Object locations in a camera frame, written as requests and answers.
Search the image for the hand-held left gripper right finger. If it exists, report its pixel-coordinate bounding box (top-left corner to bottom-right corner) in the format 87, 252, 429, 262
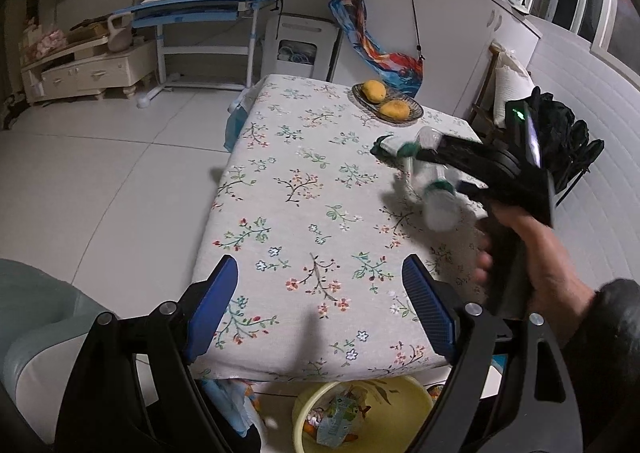
401, 254, 586, 453

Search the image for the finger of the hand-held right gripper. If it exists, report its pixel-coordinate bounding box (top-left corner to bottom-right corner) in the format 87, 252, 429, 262
452, 180, 493, 208
415, 133, 505, 180

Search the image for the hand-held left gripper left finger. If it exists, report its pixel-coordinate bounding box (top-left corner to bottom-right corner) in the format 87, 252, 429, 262
52, 254, 261, 453

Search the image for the clear bottle green cap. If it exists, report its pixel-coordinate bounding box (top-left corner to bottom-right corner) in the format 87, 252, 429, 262
372, 125, 483, 234

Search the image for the yellow plastic basin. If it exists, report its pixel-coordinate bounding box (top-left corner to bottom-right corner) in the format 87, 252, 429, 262
291, 375, 435, 453

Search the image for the blue milk carton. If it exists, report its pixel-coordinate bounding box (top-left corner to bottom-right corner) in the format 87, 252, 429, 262
315, 395, 371, 449

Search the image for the person's right forearm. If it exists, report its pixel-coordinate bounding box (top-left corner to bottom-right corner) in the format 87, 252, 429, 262
560, 278, 640, 453

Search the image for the person's right hand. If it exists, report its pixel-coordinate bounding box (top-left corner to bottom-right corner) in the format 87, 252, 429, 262
471, 208, 603, 349

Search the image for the wooden chair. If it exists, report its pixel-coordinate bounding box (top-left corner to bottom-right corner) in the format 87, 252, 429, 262
470, 43, 506, 134

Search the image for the black jacket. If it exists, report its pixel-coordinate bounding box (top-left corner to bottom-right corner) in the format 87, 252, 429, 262
530, 88, 591, 184

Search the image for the white pillow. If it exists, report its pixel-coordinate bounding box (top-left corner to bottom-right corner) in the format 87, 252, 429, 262
492, 50, 533, 128

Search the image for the blue printed cover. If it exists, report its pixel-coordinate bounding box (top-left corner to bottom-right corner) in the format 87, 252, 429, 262
200, 378, 263, 453
225, 92, 251, 154

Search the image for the colourful painted bag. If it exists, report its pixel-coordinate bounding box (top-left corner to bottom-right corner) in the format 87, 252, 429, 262
327, 0, 426, 96

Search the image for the glass fruit dish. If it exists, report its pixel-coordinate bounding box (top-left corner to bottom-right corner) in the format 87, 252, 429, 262
351, 82, 425, 128

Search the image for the floral tablecloth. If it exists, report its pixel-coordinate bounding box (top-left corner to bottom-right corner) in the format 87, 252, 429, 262
192, 74, 496, 381

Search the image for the pale green chair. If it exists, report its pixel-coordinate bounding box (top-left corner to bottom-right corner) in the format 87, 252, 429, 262
0, 258, 166, 449

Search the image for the white storage stool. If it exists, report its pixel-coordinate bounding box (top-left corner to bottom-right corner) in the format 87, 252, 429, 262
262, 13, 343, 84

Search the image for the white television cabinet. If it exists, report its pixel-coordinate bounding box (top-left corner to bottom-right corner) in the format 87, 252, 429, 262
20, 35, 158, 106

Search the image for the beige kettlebell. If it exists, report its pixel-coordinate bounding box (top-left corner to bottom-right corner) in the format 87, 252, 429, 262
106, 14, 135, 52

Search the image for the blue study desk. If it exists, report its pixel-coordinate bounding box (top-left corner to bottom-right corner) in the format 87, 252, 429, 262
114, 0, 278, 108

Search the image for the pink flower bouquet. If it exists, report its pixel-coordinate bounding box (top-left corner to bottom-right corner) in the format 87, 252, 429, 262
27, 30, 68, 58

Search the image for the white wall cabinet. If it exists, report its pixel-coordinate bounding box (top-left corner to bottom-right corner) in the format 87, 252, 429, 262
357, 0, 543, 118

